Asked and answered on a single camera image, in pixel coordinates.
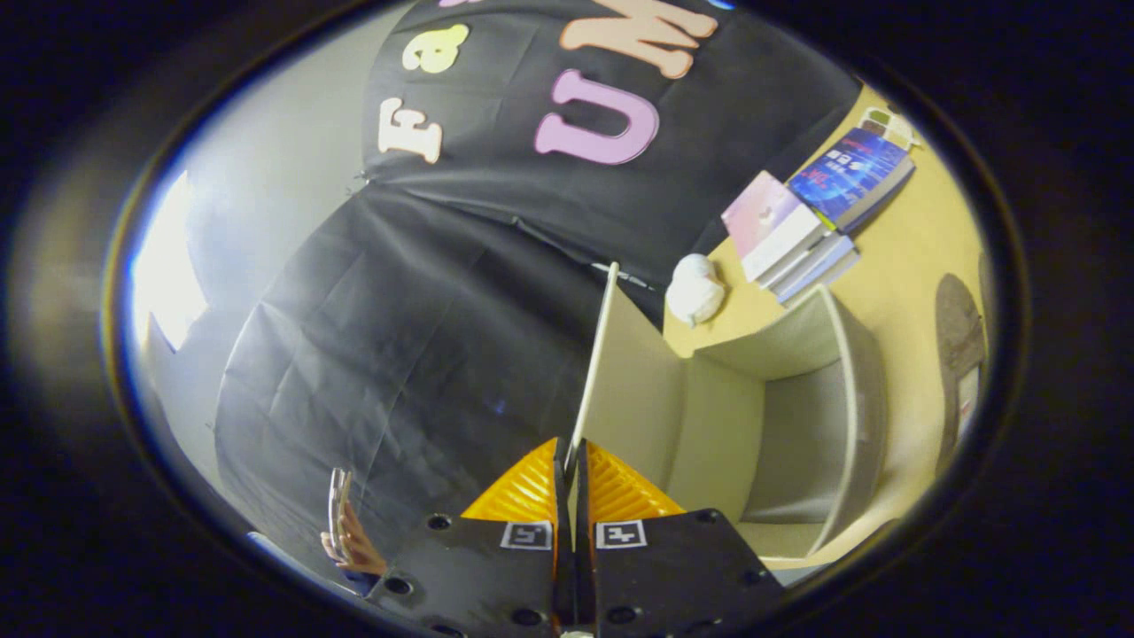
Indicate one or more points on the grey book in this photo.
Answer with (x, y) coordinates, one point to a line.
(828, 273)

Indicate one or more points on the white book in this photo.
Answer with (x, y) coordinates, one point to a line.
(811, 257)

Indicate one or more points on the white storage box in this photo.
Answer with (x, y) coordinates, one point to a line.
(797, 425)

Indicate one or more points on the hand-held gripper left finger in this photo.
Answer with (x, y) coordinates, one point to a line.
(483, 567)

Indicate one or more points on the blue book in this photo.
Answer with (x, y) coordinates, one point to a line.
(850, 173)

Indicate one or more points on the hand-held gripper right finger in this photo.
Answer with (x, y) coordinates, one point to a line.
(682, 567)

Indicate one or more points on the pink book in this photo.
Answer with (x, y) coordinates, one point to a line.
(766, 213)

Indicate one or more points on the white and green tray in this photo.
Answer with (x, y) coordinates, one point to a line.
(889, 124)

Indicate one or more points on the grey fuzzy pom-pom shoe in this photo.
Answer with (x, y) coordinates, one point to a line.
(961, 328)

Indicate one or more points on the black backdrop cloth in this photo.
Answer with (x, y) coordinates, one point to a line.
(443, 310)

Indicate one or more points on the white crumpled cloth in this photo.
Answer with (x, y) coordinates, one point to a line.
(695, 288)

